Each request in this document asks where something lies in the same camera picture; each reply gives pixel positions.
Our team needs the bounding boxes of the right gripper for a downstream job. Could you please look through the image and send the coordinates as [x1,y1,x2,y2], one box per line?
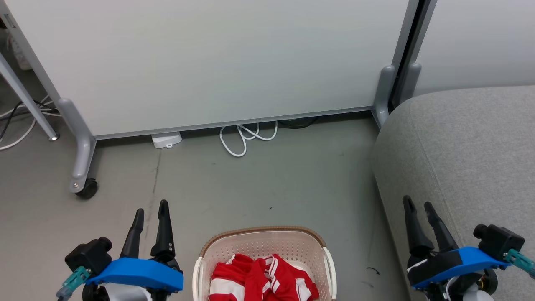
[402,195,499,301]

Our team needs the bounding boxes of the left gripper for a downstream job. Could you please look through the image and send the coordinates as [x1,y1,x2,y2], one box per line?
[82,200,181,301]

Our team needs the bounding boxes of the red and white striped garment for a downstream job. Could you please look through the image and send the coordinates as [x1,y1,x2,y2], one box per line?
[209,254,321,301]

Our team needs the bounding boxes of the grey fabric sofa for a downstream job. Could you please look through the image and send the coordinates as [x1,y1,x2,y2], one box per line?
[371,85,535,301]

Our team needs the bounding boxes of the black caster wheel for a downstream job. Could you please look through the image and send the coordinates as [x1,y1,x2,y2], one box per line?
[75,178,99,200]

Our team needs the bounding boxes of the white power adapter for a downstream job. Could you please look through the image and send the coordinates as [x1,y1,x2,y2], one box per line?
[151,132,183,149]

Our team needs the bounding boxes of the cream plastic laundry basket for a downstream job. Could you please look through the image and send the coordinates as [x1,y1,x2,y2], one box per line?
[192,226,337,301]

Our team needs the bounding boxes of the short grey partition foot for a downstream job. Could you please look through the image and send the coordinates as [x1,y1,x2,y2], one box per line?
[397,62,422,106]
[372,64,396,128]

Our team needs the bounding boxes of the grey metal table leg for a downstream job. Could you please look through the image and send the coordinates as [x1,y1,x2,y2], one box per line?
[0,52,60,142]

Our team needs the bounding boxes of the large white partition panel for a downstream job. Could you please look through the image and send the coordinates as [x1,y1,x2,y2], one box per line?
[0,0,420,141]

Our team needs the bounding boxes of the narrow white partition panel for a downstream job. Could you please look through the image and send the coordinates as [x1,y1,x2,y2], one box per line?
[412,0,535,97]

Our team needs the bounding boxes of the blue right camera mount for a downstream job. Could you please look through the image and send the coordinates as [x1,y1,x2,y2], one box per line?
[412,246,511,290]

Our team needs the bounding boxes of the teal left cable connector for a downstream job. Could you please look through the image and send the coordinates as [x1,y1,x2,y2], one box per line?
[56,267,92,301]

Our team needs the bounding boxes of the teal cable connector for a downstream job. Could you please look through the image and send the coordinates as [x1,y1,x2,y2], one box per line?
[503,249,535,279]
[56,267,92,301]

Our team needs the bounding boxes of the teal right cable connector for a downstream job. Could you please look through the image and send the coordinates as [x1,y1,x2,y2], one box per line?
[503,249,535,279]

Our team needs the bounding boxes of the white looped cable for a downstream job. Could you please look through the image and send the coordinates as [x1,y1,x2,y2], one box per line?
[219,121,279,158]

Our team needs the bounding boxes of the white floor cable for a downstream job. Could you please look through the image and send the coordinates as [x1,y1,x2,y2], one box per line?
[0,95,54,151]

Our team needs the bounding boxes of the black cable under partition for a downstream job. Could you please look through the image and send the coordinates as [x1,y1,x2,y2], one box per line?
[278,117,319,129]

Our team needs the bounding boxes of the black floor cable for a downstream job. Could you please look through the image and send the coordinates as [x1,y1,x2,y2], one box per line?
[0,99,61,141]

